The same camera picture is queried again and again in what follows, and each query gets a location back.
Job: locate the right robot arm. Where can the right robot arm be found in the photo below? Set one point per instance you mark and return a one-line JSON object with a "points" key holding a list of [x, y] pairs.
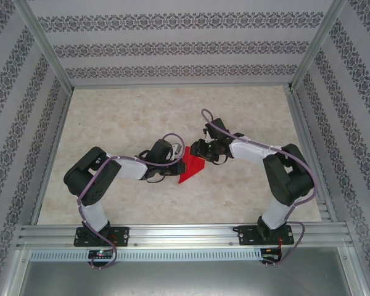
{"points": [[290, 179]]}

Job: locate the aluminium frame crossbar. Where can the aluminium frame crossbar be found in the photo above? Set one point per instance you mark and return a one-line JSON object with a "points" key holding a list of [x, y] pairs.
{"points": [[182, 85]]}

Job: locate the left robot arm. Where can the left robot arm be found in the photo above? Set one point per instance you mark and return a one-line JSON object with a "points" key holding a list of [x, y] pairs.
{"points": [[92, 175]]}

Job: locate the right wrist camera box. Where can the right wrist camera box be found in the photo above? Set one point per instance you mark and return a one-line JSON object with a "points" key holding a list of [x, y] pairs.
{"points": [[205, 134]]}

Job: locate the aluminium side rail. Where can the aluminium side rail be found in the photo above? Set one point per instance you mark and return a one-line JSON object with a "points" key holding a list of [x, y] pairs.
{"points": [[56, 145], [308, 148]]}

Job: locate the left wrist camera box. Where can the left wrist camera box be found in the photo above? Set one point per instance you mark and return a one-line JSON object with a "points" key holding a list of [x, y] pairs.
{"points": [[176, 151]]}

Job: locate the aluminium frame post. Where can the aluminium frame post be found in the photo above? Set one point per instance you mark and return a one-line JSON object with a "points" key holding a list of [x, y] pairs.
{"points": [[46, 46], [317, 43]]}

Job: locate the aluminium mounting rail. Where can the aluminium mounting rail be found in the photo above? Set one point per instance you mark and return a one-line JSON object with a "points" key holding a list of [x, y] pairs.
{"points": [[185, 234]]}

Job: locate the red paper sheet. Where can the red paper sheet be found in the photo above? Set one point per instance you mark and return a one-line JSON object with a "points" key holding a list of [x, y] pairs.
{"points": [[192, 168]]}

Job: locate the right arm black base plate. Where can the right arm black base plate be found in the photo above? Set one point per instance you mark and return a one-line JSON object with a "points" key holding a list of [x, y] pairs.
{"points": [[248, 235]]}

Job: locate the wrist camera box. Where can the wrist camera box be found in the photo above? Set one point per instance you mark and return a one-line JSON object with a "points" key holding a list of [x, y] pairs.
{"points": [[205, 134], [176, 151]]}

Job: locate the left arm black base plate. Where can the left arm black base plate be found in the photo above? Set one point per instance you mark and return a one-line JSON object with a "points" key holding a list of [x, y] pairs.
{"points": [[123, 235]]}

